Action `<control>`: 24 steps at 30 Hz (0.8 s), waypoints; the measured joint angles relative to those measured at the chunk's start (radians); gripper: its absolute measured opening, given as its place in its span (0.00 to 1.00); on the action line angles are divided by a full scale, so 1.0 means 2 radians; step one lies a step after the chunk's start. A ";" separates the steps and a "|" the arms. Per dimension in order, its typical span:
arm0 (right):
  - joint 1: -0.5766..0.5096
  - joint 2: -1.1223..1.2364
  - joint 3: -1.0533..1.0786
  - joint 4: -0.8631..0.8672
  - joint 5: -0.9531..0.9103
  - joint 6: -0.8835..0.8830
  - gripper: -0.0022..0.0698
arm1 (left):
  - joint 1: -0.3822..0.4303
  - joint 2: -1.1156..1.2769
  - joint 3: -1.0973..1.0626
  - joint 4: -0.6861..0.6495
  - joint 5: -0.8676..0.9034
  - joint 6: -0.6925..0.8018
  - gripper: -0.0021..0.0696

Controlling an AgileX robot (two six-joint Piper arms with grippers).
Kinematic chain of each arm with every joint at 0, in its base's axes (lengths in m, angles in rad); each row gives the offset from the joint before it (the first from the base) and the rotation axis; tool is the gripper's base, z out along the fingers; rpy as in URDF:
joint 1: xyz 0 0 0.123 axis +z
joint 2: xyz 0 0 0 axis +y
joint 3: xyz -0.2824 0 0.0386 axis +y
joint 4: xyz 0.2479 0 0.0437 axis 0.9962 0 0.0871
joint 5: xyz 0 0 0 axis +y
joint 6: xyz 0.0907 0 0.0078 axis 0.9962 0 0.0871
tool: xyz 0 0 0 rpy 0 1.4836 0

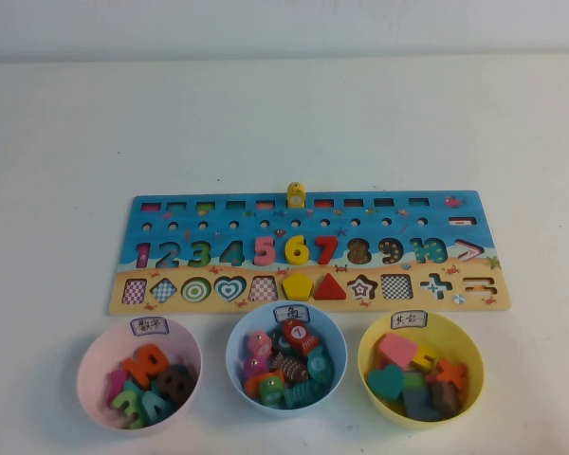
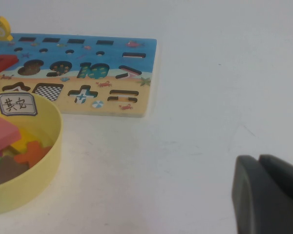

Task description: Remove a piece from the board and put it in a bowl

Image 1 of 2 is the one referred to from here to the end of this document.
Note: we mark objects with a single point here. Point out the pink number five piece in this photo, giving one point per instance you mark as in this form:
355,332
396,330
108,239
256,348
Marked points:
264,251

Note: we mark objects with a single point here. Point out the yellow number six piece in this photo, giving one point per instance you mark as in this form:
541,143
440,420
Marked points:
296,251

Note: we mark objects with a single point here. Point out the yellow fish piece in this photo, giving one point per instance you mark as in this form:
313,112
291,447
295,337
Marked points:
295,194

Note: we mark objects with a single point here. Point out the red number seven piece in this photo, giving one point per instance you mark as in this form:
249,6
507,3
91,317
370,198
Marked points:
327,246

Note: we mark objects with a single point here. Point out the yellow pentagon piece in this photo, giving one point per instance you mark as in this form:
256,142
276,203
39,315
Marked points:
297,286

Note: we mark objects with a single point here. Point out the red triangle piece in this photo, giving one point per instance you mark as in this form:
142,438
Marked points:
329,290

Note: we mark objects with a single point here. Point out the paper label on blue bowl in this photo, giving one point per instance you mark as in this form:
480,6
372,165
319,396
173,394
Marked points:
291,314

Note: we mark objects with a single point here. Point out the red fish piece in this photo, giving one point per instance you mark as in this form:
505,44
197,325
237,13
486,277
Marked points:
299,334

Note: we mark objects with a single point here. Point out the dark fish piece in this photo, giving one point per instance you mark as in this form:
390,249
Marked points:
279,342

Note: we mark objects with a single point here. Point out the pink fish piece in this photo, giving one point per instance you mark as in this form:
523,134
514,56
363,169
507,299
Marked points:
258,345

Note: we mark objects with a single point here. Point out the blue plastic bowl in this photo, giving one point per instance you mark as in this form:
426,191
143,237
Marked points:
334,341

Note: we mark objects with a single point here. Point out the brown striped fish piece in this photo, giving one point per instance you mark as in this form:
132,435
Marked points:
289,367

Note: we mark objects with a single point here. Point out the magenta fish piece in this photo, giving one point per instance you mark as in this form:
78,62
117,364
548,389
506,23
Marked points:
255,367

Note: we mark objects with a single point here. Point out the paper label on yellow bowl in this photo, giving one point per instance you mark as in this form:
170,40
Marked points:
409,320

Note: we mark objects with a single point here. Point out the orange fish piece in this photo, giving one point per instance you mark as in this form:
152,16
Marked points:
253,385

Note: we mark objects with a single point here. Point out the green fish piece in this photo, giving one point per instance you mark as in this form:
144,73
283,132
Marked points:
271,392

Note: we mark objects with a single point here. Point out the paper label on pink bowl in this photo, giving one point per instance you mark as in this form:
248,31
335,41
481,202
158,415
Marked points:
149,327

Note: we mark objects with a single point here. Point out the teal striped fish piece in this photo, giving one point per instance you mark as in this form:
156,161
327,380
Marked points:
303,395

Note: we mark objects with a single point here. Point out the teal heart piece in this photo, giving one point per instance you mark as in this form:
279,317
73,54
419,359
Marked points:
385,381

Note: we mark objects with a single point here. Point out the brown number eight piece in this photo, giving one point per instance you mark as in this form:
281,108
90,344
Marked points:
175,381

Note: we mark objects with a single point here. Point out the yellow sign piece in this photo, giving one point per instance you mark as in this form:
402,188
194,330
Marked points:
424,360

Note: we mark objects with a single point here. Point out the orange number ten piece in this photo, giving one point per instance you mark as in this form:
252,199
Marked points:
144,362

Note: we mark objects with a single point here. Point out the green block piece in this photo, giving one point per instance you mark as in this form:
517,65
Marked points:
414,380

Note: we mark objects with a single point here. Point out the colourful wooden puzzle board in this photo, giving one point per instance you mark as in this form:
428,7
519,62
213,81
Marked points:
479,294

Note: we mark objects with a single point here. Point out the orange plus piece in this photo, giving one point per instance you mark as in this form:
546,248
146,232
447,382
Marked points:
449,372

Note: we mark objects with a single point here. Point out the teal number four piece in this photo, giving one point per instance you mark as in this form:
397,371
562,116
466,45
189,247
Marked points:
156,407

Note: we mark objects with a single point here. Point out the grey-blue block piece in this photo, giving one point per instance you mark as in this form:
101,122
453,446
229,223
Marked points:
419,404

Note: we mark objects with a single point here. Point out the yellow plastic bowl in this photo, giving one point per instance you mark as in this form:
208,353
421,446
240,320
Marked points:
469,351

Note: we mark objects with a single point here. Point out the pink plastic bowl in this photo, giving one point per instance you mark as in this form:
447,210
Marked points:
99,360

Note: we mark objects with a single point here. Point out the magenta number piece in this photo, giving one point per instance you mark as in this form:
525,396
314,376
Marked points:
116,386

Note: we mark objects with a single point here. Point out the brown block piece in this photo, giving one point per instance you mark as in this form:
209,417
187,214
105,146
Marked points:
446,399

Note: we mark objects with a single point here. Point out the green number three piece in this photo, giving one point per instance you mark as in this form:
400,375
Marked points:
128,407

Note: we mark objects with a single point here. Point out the teal fish with number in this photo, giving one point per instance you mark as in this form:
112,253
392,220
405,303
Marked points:
320,364

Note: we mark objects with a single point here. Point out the pink trapezoid block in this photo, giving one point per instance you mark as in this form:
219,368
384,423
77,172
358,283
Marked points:
398,350

